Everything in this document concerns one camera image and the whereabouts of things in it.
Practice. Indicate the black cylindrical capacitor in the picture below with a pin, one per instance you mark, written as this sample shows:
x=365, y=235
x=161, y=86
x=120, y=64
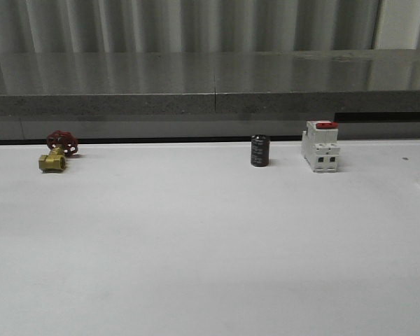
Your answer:
x=260, y=150

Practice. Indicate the grey stone counter ledge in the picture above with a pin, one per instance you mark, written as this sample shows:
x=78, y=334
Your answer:
x=291, y=84

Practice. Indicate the brass valve with red handwheel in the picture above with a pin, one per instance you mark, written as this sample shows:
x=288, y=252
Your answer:
x=62, y=145

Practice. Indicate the white circuit breaker red switch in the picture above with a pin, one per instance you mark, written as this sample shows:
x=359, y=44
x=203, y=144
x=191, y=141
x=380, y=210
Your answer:
x=319, y=145

